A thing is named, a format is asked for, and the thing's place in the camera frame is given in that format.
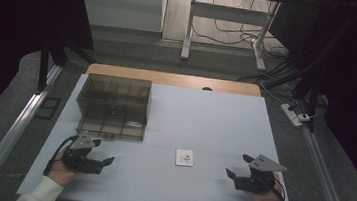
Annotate white cabinet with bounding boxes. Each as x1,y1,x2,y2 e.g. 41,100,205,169
73,0,169,34

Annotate wooden table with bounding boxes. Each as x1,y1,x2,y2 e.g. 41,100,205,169
84,62,264,98

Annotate black floor cables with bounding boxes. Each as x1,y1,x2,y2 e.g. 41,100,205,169
185,0,308,106

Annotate aluminium rail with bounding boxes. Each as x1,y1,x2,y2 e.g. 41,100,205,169
295,125,357,201
0,59,63,201

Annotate smoked transparent drawer box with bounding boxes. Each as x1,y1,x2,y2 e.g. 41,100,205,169
72,72,153,144

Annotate person's right hand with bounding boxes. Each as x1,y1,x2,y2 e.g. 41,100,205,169
243,169,285,201

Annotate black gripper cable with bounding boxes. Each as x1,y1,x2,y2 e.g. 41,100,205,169
42,132,78,180
270,176,291,201

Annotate small white card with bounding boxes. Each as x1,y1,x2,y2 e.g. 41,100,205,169
174,148,195,168

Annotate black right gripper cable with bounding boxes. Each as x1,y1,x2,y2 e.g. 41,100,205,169
270,176,291,201

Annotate white table mat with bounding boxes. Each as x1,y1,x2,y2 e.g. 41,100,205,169
16,68,308,201

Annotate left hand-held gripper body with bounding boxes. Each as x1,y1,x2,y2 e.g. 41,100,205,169
58,129,108,177

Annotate white power strip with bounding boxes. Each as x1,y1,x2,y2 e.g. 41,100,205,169
277,102,313,129

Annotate white desk frame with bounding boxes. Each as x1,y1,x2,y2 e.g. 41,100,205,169
179,0,283,73

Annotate black tripod stand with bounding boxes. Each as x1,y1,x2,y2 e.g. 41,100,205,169
258,0,357,138
35,29,101,100

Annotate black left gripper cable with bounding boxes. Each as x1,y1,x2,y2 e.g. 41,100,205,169
42,132,78,180

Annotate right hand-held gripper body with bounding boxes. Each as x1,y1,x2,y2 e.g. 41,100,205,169
232,152,290,197

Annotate person's left hand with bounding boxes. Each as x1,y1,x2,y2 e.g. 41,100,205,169
45,151,86,190

